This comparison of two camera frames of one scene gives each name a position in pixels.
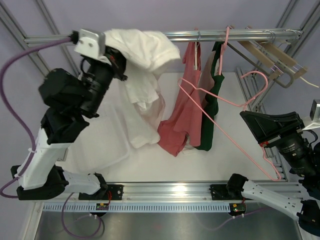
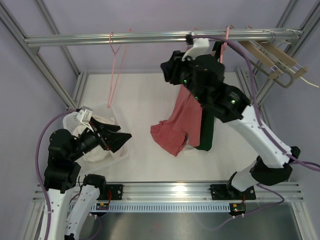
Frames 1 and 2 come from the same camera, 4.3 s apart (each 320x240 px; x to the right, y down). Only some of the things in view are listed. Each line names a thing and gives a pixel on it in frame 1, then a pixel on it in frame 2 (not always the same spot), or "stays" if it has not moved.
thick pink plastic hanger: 222,49 stays
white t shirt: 144,53 → 97,154
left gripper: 117,60 → 112,139
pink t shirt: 185,127 stays
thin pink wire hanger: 243,106 → 115,53
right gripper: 267,125 → 171,68
